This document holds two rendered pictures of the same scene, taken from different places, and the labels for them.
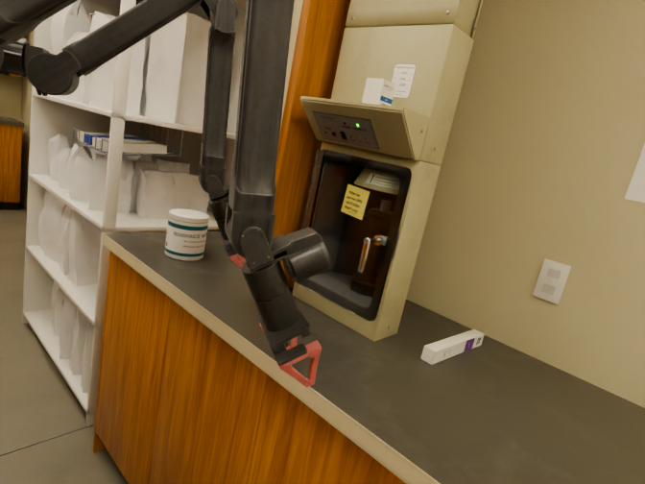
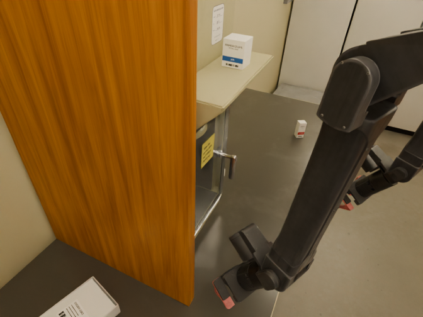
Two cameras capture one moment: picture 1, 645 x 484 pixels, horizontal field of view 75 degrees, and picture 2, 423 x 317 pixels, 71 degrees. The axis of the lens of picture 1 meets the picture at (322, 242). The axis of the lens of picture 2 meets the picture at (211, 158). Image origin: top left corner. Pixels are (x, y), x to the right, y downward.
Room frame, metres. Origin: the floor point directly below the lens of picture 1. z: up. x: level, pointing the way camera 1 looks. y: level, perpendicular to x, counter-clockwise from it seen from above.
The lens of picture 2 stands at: (1.27, 0.56, 1.74)
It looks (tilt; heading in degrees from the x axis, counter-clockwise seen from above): 37 degrees down; 253
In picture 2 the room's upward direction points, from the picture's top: 3 degrees clockwise
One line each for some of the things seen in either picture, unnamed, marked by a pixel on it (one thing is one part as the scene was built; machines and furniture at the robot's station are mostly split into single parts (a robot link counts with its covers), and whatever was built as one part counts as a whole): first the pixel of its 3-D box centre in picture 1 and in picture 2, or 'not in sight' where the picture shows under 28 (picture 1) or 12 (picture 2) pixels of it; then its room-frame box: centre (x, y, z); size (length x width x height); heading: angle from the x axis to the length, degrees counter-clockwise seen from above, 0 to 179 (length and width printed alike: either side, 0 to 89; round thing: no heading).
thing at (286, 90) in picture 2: not in sight; (298, 107); (-0.60, -2.17, 0.17); 0.60 x 0.42 x 0.33; 138
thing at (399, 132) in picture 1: (356, 126); (226, 92); (1.07, -0.03, 1.46); 0.32 x 0.12 x 0.10; 50
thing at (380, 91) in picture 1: (378, 94); (236, 51); (1.04, -0.06, 1.54); 0.05 x 0.05 x 0.06; 50
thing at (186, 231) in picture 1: (186, 233); not in sight; (1.38, 0.46, 1.02); 0.13 x 0.13 x 0.15
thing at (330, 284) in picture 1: (346, 231); (204, 176); (1.10, -0.06, 1.19); 0.30 x 0.01 x 0.40; 49
